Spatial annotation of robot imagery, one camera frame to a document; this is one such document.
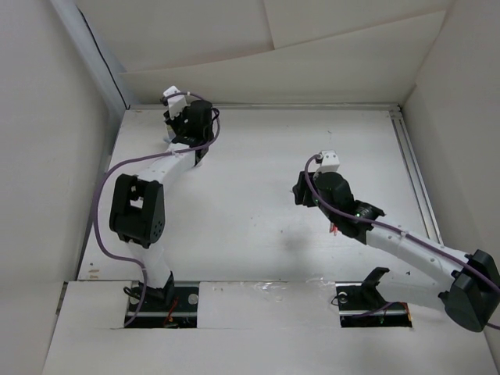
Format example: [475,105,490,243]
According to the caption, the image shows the red pen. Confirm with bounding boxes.
[329,223,338,236]

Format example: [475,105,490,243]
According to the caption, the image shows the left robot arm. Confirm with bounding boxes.
[109,99,218,310]

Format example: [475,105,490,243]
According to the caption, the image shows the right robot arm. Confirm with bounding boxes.
[292,170,499,332]

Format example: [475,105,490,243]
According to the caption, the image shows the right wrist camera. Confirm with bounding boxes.
[315,150,340,173]

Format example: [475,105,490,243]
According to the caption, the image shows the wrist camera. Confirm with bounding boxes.
[315,150,340,173]
[161,86,190,119]

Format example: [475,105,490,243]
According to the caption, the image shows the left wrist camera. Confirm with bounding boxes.
[161,86,190,119]

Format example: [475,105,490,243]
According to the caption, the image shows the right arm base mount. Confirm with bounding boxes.
[330,267,413,328]

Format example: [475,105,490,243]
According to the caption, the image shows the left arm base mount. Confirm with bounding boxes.
[123,274,200,329]

